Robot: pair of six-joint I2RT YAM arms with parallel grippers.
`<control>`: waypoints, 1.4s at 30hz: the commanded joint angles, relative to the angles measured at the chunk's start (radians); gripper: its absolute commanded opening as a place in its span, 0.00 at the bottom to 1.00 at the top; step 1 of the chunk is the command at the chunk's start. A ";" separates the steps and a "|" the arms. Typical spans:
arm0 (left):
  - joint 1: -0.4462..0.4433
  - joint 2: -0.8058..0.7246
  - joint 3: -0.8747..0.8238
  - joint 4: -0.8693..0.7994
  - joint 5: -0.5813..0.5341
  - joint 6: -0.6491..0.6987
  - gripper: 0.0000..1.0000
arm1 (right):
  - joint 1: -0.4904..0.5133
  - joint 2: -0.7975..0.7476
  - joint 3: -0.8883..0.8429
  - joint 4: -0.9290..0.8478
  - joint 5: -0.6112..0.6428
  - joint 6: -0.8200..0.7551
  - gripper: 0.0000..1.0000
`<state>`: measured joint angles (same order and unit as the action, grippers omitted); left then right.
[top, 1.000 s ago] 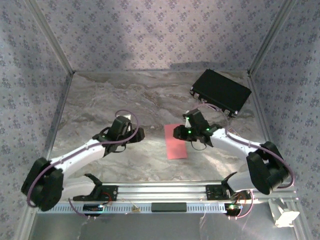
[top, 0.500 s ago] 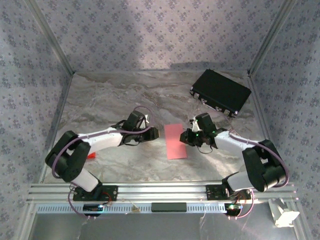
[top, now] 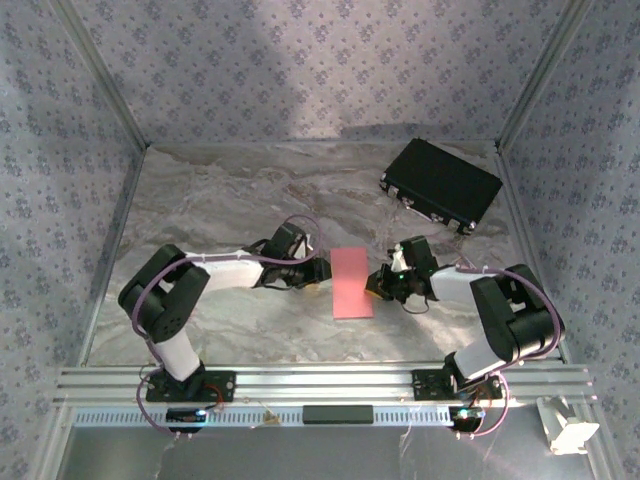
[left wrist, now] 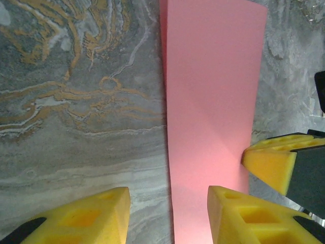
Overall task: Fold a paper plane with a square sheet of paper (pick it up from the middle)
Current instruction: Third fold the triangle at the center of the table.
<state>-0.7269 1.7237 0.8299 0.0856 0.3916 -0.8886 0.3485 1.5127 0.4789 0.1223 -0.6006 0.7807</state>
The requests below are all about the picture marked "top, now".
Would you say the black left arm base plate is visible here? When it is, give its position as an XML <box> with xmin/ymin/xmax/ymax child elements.
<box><xmin>144</xmin><ymin>370</ymin><xmax>237</xmax><ymax>404</ymax></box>

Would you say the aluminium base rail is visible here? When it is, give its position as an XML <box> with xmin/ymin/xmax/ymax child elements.
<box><xmin>53</xmin><ymin>363</ymin><xmax>599</xmax><ymax>407</ymax></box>

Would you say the black rectangular bar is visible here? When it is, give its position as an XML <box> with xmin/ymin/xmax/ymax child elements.
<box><xmin>302</xmin><ymin>405</ymin><xmax>375</xmax><ymax>426</ymax></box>

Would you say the aluminium frame post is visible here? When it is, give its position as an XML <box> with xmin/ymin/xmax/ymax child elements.
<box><xmin>494</xmin><ymin>0</ymin><xmax>599</xmax><ymax>151</ymax></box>
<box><xmin>52</xmin><ymin>0</ymin><xmax>152</xmax><ymax>149</ymax></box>

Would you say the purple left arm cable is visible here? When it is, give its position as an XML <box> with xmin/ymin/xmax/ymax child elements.
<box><xmin>130</xmin><ymin>214</ymin><xmax>321</xmax><ymax>441</ymax></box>

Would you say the slotted grey cable duct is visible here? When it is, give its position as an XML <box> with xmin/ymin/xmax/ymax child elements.
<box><xmin>72</xmin><ymin>405</ymin><xmax>456</xmax><ymax>428</ymax></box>

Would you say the pink paper sheet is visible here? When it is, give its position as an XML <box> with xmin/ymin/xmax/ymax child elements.
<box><xmin>329</xmin><ymin>247</ymin><xmax>377</xmax><ymax>320</ymax></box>

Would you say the aluminium side rail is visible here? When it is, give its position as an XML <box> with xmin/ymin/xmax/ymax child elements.
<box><xmin>494</xmin><ymin>147</ymin><xmax>569</xmax><ymax>364</ymax></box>
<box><xmin>77</xmin><ymin>144</ymin><xmax>151</xmax><ymax>369</ymax></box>

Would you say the small circuit board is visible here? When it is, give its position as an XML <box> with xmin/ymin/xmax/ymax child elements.
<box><xmin>448</xmin><ymin>405</ymin><xmax>487</xmax><ymax>432</ymax></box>
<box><xmin>166</xmin><ymin>407</ymin><xmax>209</xmax><ymax>427</ymax></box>

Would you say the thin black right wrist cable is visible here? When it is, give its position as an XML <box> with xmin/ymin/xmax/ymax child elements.
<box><xmin>398</xmin><ymin>293</ymin><xmax>432</xmax><ymax>315</ymax></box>

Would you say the white plastic bracket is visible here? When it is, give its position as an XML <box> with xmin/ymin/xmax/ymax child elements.
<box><xmin>535</xmin><ymin>395</ymin><xmax>600</xmax><ymax>456</ymax></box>

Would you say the black hard case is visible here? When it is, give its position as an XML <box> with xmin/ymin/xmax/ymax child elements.
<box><xmin>378</xmin><ymin>137</ymin><xmax>504</xmax><ymax>236</ymax></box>

